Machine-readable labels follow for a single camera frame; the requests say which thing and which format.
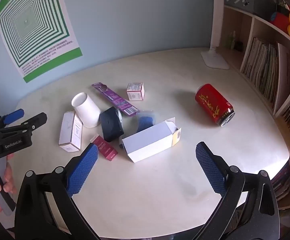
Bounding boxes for curved wooden bookshelf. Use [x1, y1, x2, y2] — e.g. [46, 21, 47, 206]
[221, 4, 290, 212]

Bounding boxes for small white pink box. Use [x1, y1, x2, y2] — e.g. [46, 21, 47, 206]
[126, 82, 145, 102]

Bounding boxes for purple package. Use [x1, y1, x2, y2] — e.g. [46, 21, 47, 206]
[91, 82, 138, 116]

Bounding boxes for green square pattern wall poster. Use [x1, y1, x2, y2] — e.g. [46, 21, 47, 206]
[0, 0, 82, 83]

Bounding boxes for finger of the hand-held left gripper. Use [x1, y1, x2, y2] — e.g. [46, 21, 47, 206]
[0, 109, 25, 130]
[0, 112, 48, 136]

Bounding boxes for stack of thin books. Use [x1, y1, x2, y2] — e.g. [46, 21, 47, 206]
[270, 160, 290, 201]

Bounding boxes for small green bottle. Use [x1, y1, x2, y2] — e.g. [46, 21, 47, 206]
[229, 31, 237, 50]

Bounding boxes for white desk lamp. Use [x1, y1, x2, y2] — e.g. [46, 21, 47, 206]
[200, 0, 230, 70]

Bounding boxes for white paper cup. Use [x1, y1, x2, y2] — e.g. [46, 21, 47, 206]
[71, 92, 102, 128]

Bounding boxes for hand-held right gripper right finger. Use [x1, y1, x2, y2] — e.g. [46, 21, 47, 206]
[192, 142, 281, 240]

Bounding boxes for red toy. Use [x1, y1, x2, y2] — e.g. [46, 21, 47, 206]
[270, 11, 289, 34]

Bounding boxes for tall white box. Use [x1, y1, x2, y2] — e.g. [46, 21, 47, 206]
[58, 110, 83, 153]

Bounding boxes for black box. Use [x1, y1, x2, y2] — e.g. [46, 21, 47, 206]
[99, 106, 125, 142]

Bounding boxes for blue pad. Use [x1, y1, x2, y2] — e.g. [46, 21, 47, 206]
[136, 110, 157, 133]

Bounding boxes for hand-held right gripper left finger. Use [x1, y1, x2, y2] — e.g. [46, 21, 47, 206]
[15, 143, 103, 240]

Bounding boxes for small white boxes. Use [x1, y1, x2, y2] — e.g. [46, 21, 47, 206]
[121, 117, 182, 163]

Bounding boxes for red drink can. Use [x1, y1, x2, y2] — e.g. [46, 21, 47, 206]
[194, 84, 236, 128]

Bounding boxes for maroon small box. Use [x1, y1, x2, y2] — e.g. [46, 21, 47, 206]
[91, 135, 118, 160]

